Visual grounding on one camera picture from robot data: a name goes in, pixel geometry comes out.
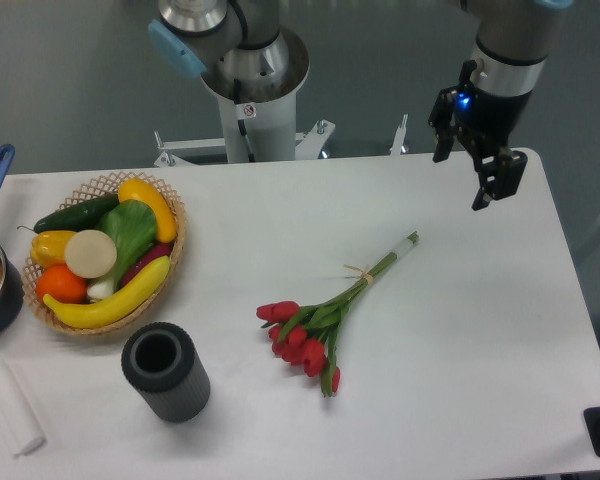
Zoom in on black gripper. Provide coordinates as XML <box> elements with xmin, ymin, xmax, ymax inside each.
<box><xmin>428</xmin><ymin>60</ymin><xmax>533</xmax><ymax>211</ymax></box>

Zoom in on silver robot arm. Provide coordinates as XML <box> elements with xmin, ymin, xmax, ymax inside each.
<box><xmin>428</xmin><ymin>1</ymin><xmax>572</xmax><ymax>211</ymax></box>

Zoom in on red tulip bouquet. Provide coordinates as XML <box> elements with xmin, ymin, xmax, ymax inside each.
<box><xmin>255</xmin><ymin>231</ymin><xmax>420</xmax><ymax>397</ymax></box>

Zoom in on purple eggplant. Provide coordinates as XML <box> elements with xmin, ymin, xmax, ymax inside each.
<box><xmin>120</xmin><ymin>243</ymin><xmax>172</xmax><ymax>287</ymax></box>

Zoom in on yellow squash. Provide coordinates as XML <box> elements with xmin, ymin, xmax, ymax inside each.
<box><xmin>118</xmin><ymin>178</ymin><xmax>177</xmax><ymax>243</ymax></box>

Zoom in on green lettuce leaf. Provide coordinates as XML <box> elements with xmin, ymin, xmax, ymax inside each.
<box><xmin>96</xmin><ymin>200</ymin><xmax>157</xmax><ymax>287</ymax></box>

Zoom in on grey ribbed vase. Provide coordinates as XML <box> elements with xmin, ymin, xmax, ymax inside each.
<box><xmin>121</xmin><ymin>322</ymin><xmax>211</xmax><ymax>423</ymax></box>

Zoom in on green cucumber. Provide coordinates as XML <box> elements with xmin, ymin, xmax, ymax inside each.
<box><xmin>18</xmin><ymin>194</ymin><xmax>119</xmax><ymax>234</ymax></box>

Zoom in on beige round disc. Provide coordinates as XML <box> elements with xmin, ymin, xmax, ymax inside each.
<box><xmin>64</xmin><ymin>230</ymin><xmax>117</xmax><ymax>279</ymax></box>

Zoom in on yellow banana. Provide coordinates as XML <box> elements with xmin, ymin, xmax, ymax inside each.
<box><xmin>43</xmin><ymin>256</ymin><xmax>171</xmax><ymax>330</ymax></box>

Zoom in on orange fruit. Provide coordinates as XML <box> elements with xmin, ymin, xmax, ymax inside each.
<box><xmin>36</xmin><ymin>265</ymin><xmax>87</xmax><ymax>304</ymax></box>

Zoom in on yellow bell pepper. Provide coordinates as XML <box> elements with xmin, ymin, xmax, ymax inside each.
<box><xmin>30</xmin><ymin>230</ymin><xmax>76</xmax><ymax>269</ymax></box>

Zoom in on white rolled cloth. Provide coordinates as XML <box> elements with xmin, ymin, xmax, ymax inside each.
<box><xmin>0</xmin><ymin>359</ymin><xmax>46</xmax><ymax>458</ymax></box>

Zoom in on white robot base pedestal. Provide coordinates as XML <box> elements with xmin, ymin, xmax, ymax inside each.
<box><xmin>148</xmin><ymin>1</ymin><xmax>335</xmax><ymax>163</ymax></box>

